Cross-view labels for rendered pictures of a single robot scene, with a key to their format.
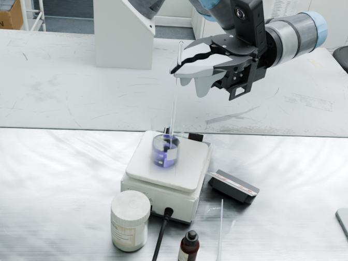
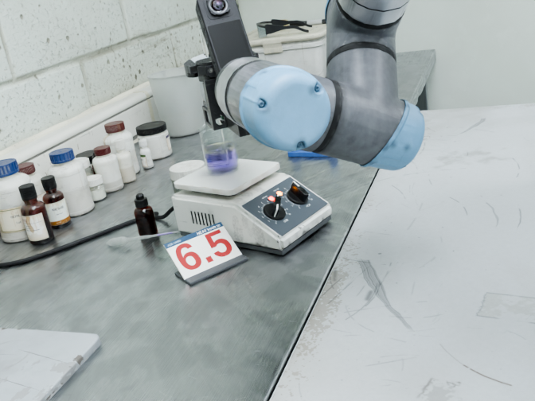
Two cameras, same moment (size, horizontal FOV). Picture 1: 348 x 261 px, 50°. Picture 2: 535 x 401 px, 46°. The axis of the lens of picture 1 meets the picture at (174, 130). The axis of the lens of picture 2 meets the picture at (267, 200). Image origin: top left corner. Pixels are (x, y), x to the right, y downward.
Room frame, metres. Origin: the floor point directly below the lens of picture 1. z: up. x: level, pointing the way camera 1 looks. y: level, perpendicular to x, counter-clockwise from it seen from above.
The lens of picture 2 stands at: (0.98, -0.75, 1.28)
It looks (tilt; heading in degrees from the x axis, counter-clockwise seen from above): 21 degrees down; 120
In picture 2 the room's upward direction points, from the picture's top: 9 degrees counter-clockwise
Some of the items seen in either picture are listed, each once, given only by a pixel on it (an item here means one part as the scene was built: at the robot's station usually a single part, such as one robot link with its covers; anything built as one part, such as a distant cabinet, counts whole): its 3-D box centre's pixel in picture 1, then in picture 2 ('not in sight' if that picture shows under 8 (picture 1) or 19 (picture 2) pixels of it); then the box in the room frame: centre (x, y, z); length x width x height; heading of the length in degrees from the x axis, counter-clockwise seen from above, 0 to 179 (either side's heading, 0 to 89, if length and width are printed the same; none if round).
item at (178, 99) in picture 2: not in sight; (177, 101); (0.03, 0.52, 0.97); 0.18 x 0.13 x 0.15; 149
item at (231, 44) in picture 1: (240, 60); (236, 90); (0.58, -0.10, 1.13); 0.12 x 0.08 x 0.09; 135
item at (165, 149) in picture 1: (164, 143); (220, 146); (0.47, 0.01, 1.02); 0.06 x 0.05 x 0.08; 57
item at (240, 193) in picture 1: (234, 182); (205, 251); (0.50, -0.12, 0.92); 0.09 x 0.06 x 0.04; 62
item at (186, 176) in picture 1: (169, 158); (227, 175); (0.48, 0.00, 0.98); 0.12 x 0.12 x 0.01; 80
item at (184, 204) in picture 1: (170, 167); (245, 204); (0.50, 0.00, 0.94); 0.22 x 0.13 x 0.08; 170
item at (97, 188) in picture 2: not in sight; (94, 188); (0.13, 0.08, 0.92); 0.04 x 0.04 x 0.04
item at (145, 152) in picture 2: not in sight; (145, 153); (0.12, 0.25, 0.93); 0.02 x 0.02 x 0.06
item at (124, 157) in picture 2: not in sight; (123, 160); (0.13, 0.17, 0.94); 0.03 x 0.03 x 0.09
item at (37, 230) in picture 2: not in sight; (34, 213); (0.16, -0.10, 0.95); 0.04 x 0.04 x 0.10
